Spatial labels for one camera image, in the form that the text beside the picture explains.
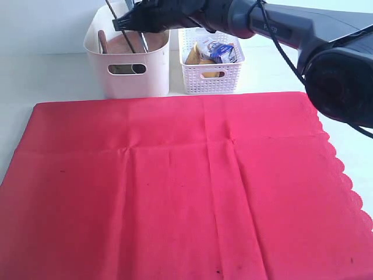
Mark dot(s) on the white perforated plastic basket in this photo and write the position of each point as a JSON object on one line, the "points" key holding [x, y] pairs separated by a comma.
{"points": [[209, 79]]}

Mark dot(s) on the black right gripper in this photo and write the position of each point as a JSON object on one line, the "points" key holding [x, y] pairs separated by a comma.
{"points": [[159, 16]]}

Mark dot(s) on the yellow cheese wedge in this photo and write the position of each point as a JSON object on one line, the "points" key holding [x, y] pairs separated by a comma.
{"points": [[194, 57]]}

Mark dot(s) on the stainless steel cup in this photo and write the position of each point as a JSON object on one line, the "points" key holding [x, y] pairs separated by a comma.
{"points": [[138, 68]]}

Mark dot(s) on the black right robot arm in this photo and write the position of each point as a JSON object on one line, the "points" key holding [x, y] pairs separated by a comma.
{"points": [[334, 47]]}

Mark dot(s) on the dark wooden chopstick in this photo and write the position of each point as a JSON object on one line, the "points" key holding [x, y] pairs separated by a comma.
{"points": [[130, 4], [124, 34]]}

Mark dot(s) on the brown wooden spoon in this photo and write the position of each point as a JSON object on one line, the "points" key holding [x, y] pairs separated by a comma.
{"points": [[102, 41]]}

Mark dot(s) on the cream plastic bin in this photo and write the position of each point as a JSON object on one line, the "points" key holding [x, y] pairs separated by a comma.
{"points": [[114, 72]]}

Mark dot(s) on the brown wooden plate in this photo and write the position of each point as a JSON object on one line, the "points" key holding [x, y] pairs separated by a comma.
{"points": [[118, 45]]}

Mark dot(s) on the blue white milk carton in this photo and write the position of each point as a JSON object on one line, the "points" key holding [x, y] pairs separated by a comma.
{"points": [[217, 52]]}

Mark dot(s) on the red tablecloth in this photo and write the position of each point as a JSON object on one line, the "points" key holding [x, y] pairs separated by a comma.
{"points": [[242, 186]]}

